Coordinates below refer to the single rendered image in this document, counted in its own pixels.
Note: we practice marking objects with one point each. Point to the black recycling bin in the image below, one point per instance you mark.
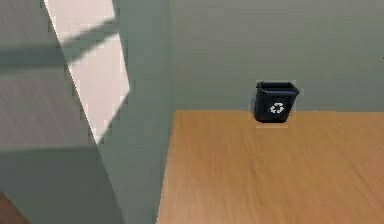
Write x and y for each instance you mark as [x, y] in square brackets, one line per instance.
[275, 102]

